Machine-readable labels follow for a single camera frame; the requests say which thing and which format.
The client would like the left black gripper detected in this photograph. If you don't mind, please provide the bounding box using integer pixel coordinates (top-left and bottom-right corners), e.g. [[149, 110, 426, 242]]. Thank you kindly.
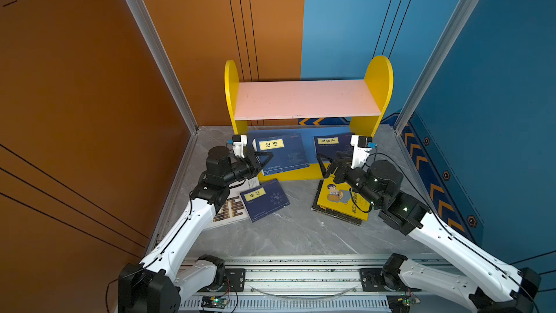
[[221, 153, 272, 190]]

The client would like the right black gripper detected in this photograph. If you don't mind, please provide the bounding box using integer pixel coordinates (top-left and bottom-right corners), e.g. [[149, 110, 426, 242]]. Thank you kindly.
[[314, 151, 383, 209]]

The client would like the navy book front yellow label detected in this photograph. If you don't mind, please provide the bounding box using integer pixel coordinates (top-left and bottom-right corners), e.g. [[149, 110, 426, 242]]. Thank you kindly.
[[314, 133, 353, 159]]

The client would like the navy book yellow label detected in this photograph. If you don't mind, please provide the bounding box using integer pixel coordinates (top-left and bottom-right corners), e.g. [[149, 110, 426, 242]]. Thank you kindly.
[[253, 133, 310, 176], [240, 179, 290, 223], [314, 133, 353, 159]]

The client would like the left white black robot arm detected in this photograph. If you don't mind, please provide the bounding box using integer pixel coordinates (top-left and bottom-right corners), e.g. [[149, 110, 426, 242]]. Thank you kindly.
[[116, 136, 274, 312]]

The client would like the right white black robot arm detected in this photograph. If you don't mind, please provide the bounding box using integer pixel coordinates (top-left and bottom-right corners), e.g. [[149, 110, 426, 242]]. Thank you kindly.
[[317, 154, 541, 312]]

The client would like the yellow cartoon cover book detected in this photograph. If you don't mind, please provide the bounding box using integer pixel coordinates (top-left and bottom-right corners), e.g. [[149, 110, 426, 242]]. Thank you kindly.
[[317, 176, 371, 222]]

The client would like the navy book bottom yellow label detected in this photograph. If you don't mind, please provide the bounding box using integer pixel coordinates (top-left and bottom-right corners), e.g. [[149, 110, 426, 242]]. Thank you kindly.
[[240, 179, 290, 223]]

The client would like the dark book under yellow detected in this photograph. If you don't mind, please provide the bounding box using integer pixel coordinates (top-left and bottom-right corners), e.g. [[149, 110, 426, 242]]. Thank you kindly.
[[311, 180, 362, 227]]

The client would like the yellow pink blue bookshelf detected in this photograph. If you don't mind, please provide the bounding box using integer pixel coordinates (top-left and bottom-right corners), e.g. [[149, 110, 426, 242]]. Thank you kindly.
[[224, 56, 393, 137]]

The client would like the white brown patterned booklet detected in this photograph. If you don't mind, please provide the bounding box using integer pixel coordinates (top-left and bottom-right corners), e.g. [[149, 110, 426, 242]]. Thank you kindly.
[[204, 177, 260, 230]]

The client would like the right small circuit board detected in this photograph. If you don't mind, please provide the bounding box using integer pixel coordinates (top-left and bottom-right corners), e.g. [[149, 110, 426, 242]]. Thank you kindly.
[[387, 296, 421, 313]]

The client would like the left green circuit board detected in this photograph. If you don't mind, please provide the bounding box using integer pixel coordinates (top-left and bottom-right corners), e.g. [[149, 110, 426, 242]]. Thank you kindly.
[[201, 296, 230, 311]]

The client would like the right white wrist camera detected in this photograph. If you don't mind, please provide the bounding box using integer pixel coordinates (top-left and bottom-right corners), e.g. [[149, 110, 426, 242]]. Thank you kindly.
[[350, 135, 376, 169]]

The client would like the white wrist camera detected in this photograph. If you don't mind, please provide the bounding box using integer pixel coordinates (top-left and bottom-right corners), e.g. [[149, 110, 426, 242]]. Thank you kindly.
[[227, 135, 248, 159], [350, 135, 376, 169]]

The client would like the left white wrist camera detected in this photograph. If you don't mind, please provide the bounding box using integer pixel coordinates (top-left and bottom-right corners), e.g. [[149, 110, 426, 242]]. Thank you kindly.
[[227, 135, 248, 159]]

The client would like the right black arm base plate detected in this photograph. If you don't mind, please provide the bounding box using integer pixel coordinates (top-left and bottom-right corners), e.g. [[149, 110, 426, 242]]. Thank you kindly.
[[359, 268, 421, 292]]

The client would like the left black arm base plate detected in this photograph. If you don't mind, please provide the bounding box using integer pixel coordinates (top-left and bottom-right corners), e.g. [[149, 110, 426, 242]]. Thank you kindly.
[[198, 268, 246, 294]]

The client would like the aluminium rail frame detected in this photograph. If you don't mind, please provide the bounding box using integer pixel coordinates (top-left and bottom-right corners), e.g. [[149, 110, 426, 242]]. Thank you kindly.
[[114, 254, 497, 313]]

